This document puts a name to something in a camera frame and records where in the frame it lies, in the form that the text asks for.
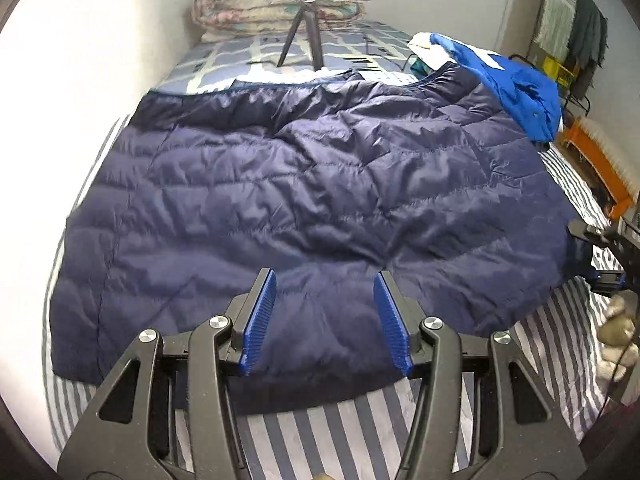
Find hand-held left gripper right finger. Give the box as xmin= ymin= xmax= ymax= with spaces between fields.
xmin=372 ymin=270 xmax=586 ymax=480

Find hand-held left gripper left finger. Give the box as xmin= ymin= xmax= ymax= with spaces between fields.
xmin=56 ymin=267 xmax=279 ymax=480

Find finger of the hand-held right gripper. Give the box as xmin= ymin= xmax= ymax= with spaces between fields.
xmin=567 ymin=220 xmax=632 ymax=266
xmin=585 ymin=268 xmax=627 ymax=296

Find navy puffer jacket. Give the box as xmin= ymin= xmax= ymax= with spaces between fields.
xmin=50 ymin=62 xmax=593 ymax=416

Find dark hanging clothes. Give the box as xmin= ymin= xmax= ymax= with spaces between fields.
xmin=567 ymin=0 xmax=610 ymax=68

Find beige plush toy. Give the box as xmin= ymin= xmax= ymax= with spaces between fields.
xmin=597 ymin=294 xmax=640 ymax=383

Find orange stool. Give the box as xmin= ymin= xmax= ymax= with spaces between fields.
xmin=560 ymin=116 xmax=633 ymax=218

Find bed with striped sheet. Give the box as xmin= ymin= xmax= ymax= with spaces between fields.
xmin=42 ymin=19 xmax=631 ymax=480

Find black metal chair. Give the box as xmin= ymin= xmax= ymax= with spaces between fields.
xmin=510 ymin=52 xmax=591 ymax=116

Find bright blue jacket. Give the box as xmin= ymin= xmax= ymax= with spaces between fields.
xmin=430 ymin=32 xmax=561 ymax=143

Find yellow box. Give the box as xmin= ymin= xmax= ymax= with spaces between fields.
xmin=542 ymin=55 xmax=576 ymax=88

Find striped hanging towel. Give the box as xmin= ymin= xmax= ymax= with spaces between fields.
xmin=537 ymin=0 xmax=576 ymax=56

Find white garment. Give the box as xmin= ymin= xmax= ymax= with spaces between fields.
xmin=407 ymin=32 xmax=451 ymax=61

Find blue checked blanket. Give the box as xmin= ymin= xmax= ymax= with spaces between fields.
xmin=160 ymin=19 xmax=426 ymax=97

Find folded floral quilt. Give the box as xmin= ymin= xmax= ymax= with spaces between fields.
xmin=192 ymin=0 xmax=373 ymax=43

